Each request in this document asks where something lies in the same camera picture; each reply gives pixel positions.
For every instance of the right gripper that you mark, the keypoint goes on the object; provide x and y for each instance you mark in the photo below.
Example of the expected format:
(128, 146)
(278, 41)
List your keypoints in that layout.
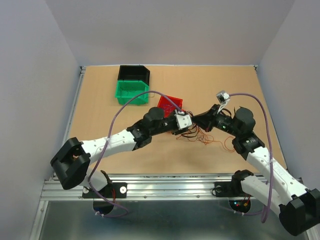
(204, 120)

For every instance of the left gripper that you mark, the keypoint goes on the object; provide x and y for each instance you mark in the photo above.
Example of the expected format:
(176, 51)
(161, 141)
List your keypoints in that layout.
(174, 130)

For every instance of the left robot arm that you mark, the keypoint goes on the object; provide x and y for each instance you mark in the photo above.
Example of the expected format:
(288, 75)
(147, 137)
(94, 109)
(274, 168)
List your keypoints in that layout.
(71, 163)

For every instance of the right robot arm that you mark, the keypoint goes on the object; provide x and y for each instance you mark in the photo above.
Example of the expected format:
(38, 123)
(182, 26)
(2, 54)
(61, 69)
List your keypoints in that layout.
(297, 207)

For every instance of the red bin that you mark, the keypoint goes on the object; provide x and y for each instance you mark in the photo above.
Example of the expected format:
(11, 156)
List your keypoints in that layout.
(168, 104)

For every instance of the green bin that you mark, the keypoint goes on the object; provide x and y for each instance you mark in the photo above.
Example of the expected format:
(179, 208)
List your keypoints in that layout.
(127, 89)

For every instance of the black bin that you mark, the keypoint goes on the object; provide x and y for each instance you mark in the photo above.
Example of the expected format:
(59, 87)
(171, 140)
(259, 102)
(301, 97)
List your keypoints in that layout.
(134, 73)

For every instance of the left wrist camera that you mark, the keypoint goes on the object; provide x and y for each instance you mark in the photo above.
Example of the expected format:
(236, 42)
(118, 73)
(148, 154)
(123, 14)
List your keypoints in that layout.
(183, 120)

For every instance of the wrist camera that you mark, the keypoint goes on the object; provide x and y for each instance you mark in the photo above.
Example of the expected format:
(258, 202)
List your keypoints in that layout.
(223, 98)
(183, 120)

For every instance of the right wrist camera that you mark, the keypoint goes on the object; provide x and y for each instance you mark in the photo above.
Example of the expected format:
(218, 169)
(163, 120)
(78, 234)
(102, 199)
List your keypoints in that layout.
(223, 98)

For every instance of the aluminium rail frame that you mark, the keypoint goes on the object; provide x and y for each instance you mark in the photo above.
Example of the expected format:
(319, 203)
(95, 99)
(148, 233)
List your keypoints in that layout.
(169, 181)

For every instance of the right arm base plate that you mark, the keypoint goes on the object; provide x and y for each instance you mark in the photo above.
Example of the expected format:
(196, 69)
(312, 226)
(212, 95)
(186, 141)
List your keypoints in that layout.
(226, 189)

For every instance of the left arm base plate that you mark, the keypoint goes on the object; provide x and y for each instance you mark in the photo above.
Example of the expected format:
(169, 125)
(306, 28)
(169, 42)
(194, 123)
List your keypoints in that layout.
(115, 189)

